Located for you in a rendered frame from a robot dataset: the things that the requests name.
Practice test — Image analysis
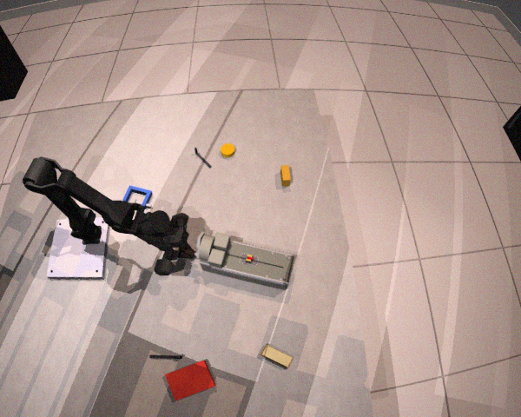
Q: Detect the short yellow cylinder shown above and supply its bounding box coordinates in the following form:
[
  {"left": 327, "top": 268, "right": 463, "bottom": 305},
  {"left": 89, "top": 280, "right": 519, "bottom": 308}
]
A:
[{"left": 221, "top": 143, "right": 234, "bottom": 158}]

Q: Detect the blue c-clamp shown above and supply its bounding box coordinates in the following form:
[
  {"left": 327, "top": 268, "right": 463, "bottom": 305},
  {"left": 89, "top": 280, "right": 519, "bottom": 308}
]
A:
[{"left": 122, "top": 185, "right": 153, "bottom": 208}]

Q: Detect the red flat rectangular block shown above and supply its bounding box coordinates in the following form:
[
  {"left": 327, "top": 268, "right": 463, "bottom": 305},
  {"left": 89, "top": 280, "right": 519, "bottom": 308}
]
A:
[{"left": 165, "top": 361, "right": 215, "bottom": 400}]

